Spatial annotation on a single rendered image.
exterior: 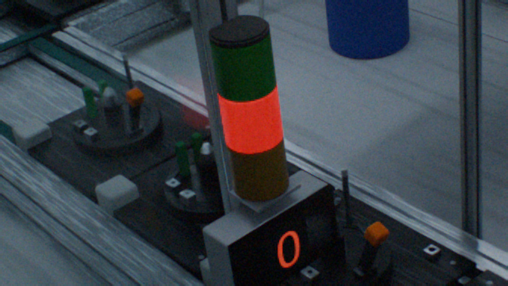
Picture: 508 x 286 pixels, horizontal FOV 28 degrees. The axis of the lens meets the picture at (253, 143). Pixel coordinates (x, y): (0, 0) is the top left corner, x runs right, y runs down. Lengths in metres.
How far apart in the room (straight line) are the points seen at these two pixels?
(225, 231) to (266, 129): 0.10
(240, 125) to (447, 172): 0.80
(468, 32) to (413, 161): 0.47
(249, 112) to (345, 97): 0.99
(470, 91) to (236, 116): 0.46
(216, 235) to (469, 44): 0.45
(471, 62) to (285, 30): 0.90
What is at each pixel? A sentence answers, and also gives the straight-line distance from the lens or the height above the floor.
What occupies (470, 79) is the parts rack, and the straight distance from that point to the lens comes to 1.22.
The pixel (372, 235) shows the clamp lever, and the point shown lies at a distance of 1.14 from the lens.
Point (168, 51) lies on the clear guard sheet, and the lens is 0.82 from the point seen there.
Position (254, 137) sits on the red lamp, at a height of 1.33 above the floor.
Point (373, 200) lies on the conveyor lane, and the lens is 1.38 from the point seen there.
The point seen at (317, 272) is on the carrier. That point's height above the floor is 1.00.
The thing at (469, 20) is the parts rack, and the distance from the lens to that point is 1.19.
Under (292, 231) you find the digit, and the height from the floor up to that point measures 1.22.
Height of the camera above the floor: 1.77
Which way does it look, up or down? 32 degrees down
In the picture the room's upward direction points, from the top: 8 degrees counter-clockwise
